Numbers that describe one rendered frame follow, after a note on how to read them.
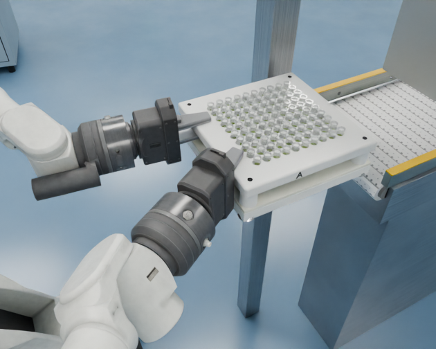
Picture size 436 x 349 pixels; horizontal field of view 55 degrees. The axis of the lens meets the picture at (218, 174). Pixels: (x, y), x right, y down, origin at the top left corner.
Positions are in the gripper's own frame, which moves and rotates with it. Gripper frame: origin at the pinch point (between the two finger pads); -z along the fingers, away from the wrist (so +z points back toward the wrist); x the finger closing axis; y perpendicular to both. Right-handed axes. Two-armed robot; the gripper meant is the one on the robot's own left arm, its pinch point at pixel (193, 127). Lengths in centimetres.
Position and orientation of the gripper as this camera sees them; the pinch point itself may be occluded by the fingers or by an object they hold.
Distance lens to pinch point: 71.1
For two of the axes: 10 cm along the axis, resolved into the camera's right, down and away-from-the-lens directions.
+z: -9.5, 2.4, -2.2
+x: 0.2, 7.2, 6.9
